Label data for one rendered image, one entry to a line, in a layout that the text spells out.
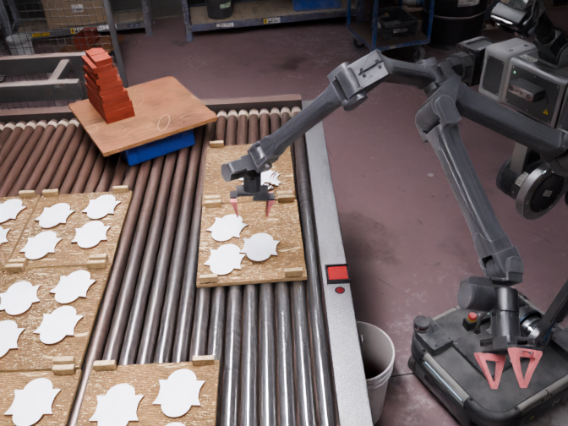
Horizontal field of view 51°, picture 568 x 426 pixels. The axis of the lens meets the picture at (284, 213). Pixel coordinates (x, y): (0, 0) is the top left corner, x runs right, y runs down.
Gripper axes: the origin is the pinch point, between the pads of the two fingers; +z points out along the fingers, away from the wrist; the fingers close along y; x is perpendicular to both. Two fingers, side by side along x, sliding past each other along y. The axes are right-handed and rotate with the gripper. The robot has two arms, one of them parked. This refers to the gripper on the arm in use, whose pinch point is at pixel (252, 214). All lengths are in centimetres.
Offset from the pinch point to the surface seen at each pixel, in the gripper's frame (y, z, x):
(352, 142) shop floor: 85, 60, 223
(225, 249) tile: -9.2, 12.2, -1.6
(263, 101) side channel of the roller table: 11, -8, 99
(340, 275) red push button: 26.9, 13.6, -17.3
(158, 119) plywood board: -36, -9, 72
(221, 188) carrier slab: -10.1, 6.5, 35.0
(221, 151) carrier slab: -9, 2, 61
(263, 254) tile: 3.2, 11.5, -6.8
